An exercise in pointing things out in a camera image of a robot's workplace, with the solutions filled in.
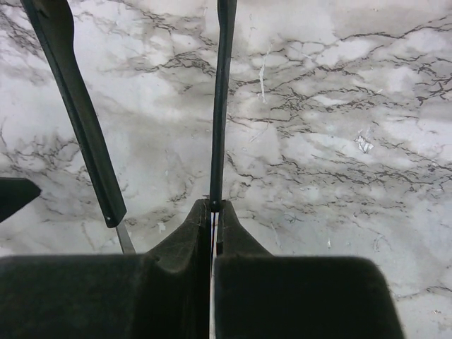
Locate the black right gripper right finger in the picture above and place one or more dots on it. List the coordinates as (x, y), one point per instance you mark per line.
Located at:
(259, 295)

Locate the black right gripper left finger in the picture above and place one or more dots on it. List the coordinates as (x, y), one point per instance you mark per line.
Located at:
(164, 293)

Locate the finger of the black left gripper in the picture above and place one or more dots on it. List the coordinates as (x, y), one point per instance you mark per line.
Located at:
(15, 194)

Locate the black-tipped metal tongs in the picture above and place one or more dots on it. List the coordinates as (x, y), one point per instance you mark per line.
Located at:
(53, 24)

